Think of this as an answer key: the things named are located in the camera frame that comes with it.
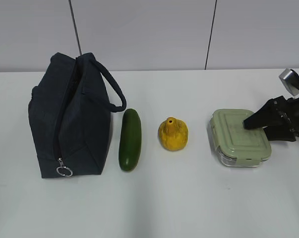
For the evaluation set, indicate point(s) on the yellow pear-shaped fruit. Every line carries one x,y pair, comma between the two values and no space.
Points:
173,134

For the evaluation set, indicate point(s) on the dark blue lunch bag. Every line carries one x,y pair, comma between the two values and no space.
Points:
70,116

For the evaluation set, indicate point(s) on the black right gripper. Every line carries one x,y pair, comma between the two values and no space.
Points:
279,116

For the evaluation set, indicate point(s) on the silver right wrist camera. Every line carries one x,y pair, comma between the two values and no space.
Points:
290,80

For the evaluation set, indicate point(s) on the green cucumber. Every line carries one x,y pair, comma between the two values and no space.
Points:
130,140

